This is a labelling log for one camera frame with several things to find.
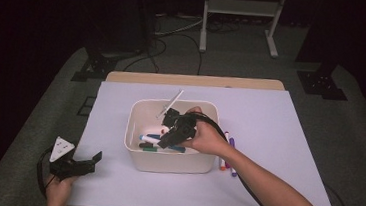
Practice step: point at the white paper sheet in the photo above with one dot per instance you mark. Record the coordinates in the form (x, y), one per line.
(113, 110)

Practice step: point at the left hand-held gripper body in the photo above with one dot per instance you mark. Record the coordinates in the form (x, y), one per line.
(64, 169)

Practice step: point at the purple marker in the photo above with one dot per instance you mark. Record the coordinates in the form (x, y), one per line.
(232, 143)

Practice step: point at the orange marker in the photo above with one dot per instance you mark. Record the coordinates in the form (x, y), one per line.
(222, 167)

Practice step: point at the person's right hand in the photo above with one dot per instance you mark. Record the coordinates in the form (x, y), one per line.
(207, 142)

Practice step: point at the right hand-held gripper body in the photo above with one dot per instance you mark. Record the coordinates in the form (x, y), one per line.
(185, 126)

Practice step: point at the black marker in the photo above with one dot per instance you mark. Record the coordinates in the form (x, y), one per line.
(146, 145)

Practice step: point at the black stand base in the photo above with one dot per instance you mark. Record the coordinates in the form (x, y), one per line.
(95, 67)
(321, 85)

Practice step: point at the white plastic bin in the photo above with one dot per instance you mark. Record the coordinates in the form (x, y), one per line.
(172, 164)

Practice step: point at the person's left hand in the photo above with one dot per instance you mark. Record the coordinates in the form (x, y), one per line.
(59, 192)

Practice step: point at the light blue marker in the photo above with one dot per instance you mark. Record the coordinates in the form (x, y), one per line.
(151, 140)

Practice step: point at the dark green marker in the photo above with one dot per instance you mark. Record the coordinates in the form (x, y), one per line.
(149, 149)

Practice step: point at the white metal stand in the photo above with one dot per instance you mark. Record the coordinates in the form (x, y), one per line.
(243, 7)

